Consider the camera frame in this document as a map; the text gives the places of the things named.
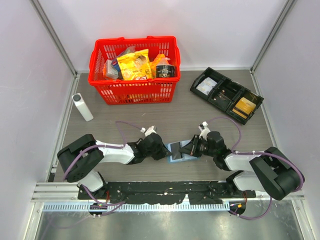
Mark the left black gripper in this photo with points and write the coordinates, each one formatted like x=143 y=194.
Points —
x=164 y=152

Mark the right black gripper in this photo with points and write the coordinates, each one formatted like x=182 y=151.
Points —
x=192 y=146

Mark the blue card holder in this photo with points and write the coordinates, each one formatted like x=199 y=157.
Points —
x=185 y=157

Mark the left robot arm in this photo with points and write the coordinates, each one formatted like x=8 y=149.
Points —
x=79 y=159

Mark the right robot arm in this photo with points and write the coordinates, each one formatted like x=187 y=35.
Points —
x=266 y=171

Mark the white cards stack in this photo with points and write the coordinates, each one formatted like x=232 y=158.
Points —
x=206 y=86

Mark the gold cards stack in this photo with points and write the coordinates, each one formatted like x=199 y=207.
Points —
x=244 y=107

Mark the black three-compartment tray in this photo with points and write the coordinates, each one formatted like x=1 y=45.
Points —
x=226 y=94

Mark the black round tin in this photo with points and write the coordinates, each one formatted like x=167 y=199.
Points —
x=165 y=71

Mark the red plastic shopping basket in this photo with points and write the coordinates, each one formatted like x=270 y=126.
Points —
x=120 y=92

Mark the yellow chips bag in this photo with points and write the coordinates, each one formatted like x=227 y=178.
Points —
x=135 y=65

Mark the orange snack bag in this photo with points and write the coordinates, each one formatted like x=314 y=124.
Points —
x=160 y=59

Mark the grey small box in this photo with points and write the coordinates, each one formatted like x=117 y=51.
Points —
x=109 y=71

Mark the white bottle grey cap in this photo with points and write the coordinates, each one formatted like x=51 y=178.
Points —
x=82 y=107

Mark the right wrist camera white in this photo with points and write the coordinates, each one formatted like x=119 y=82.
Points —
x=204 y=130

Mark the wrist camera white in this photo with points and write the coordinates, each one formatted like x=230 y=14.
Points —
x=204 y=130
x=148 y=131

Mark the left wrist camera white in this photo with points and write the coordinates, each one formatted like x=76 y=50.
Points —
x=148 y=131

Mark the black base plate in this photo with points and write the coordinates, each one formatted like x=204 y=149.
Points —
x=170 y=192

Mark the slotted cable duct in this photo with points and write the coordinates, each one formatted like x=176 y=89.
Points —
x=87 y=206

